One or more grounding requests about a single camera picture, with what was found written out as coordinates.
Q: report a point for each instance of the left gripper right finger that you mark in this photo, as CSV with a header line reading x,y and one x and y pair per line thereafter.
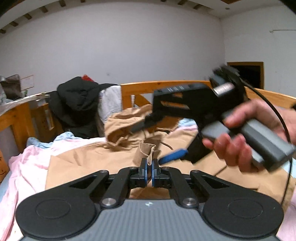
x,y
176,183

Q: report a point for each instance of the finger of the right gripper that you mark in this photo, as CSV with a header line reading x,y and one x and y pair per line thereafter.
x,y
174,155
150,120

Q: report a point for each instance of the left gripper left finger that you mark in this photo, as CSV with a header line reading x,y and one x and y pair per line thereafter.
x,y
123,182

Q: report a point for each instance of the tan khaki jacket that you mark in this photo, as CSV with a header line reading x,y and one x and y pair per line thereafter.
x,y
118,149

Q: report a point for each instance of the black clothing pile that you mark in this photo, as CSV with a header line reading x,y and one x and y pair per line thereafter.
x,y
75,105

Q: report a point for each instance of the person's right hand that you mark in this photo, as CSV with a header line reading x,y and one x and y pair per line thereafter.
x,y
235,151

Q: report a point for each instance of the grey white towel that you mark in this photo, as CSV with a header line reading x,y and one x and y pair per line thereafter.
x,y
109,102

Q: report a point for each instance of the dark framed doorway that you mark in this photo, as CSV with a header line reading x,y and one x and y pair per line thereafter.
x,y
250,72

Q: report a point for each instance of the pink bed sheet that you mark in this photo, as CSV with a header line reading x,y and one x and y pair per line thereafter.
x,y
28,176

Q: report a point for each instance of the cluttered side desk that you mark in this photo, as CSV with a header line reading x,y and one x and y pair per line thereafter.
x,y
12,95

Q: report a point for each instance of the wooden bed frame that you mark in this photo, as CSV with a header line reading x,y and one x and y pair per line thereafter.
x,y
24,121

